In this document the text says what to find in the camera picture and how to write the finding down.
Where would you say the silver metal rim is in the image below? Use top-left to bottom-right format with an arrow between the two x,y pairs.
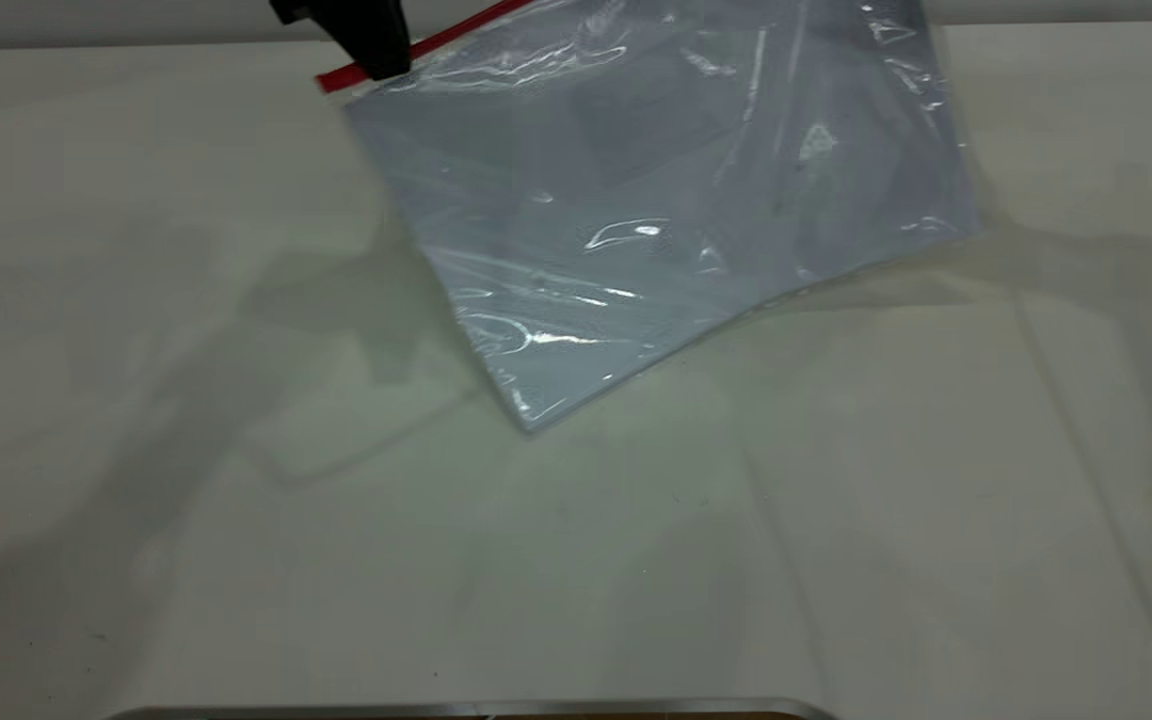
106,697 -> 842,720

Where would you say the clear plastic zip bag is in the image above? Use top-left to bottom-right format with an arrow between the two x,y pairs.
316,0 -> 983,434

